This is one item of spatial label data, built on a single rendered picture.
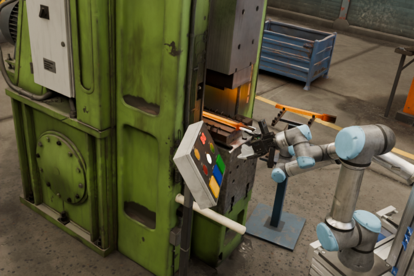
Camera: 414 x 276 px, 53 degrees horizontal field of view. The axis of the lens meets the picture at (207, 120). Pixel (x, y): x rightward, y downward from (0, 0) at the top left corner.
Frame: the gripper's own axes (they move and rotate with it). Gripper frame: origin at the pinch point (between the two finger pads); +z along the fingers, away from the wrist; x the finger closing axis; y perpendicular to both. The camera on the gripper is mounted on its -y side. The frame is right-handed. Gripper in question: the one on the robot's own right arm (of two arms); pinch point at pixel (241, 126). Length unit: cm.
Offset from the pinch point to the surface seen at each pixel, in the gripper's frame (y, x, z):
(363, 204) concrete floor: 102, 126, -60
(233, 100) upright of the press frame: -3.8, 22.7, 19.9
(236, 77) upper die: -32.9, -9.3, 2.2
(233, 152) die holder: 10.6, -12.9, -3.3
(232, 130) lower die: 1.5, -5.7, 2.9
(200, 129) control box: -19, -50, -4
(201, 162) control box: -12, -64, -15
